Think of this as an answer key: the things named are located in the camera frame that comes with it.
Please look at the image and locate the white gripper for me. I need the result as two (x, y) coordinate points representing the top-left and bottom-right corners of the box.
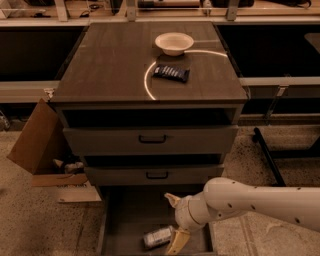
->
(164, 193), (208, 255)

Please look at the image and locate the clear plastic water bottle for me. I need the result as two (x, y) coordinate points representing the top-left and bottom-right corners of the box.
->
(143, 225), (174, 249)

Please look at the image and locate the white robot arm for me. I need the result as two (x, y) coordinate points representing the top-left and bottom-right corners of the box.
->
(165, 177), (320, 255)

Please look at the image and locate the middle grey drawer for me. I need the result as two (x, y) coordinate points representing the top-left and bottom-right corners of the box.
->
(85, 164), (224, 186)

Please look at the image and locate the grey drawer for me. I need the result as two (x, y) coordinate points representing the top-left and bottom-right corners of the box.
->
(85, 164), (224, 186)
(63, 125), (238, 156)

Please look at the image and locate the open bottom drawer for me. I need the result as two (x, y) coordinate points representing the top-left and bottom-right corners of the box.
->
(97, 185), (202, 256)

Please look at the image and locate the top grey drawer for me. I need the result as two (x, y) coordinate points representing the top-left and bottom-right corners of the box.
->
(63, 125), (238, 156)

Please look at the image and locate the dark wooden drawer cabinet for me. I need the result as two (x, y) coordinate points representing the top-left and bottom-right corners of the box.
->
(50, 21), (250, 201)

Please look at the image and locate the black metal floor bar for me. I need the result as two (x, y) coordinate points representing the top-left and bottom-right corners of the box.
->
(252, 127), (286, 187)

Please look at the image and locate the dark snack bar wrapper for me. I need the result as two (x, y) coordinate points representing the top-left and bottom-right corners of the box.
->
(153, 64), (190, 83)

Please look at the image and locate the open cardboard box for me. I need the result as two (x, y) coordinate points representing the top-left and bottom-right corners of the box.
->
(7, 99), (101, 203)

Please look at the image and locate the white bowl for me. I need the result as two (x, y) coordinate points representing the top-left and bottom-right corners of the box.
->
(155, 32), (194, 56)

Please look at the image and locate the black middle drawer handle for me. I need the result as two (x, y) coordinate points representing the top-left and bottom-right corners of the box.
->
(145, 172), (169, 180)

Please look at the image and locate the black drawer handle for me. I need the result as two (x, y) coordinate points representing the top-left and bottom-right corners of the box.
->
(138, 135), (167, 144)
(145, 172), (169, 180)

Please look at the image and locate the black top drawer handle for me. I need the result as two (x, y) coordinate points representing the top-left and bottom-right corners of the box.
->
(138, 135), (167, 144)

